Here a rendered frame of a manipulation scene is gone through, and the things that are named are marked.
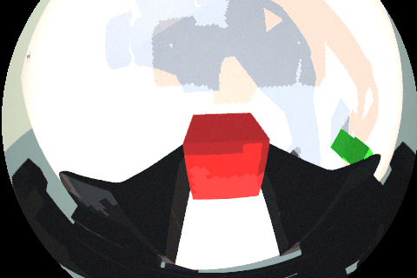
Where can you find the red block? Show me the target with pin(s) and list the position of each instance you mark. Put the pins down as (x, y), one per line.
(225, 155)

